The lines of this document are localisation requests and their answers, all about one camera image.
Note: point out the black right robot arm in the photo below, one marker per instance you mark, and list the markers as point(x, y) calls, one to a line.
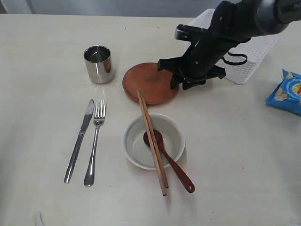
point(231, 25)

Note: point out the blue Lays chips bag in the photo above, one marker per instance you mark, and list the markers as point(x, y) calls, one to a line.
point(287, 95)

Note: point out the stainless steel spoon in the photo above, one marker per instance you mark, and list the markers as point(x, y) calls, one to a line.
point(184, 179)

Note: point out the white floral ceramic bowl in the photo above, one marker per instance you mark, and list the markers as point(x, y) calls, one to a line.
point(138, 153)

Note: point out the white plastic perforated basket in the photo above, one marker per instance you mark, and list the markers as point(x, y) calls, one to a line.
point(255, 50)

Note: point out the stainless steel cup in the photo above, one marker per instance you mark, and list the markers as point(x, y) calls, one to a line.
point(98, 64)

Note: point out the stainless steel table knife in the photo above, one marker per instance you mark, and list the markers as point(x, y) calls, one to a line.
point(83, 128)

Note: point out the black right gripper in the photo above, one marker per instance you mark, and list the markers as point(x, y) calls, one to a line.
point(194, 68)

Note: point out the brown round plate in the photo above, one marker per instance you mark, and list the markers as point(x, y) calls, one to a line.
point(154, 84)

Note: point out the brown wooden chopstick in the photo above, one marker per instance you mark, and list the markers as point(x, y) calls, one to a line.
point(156, 147)
point(150, 139)

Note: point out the stainless steel fork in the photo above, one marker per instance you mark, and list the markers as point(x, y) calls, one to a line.
point(98, 121)

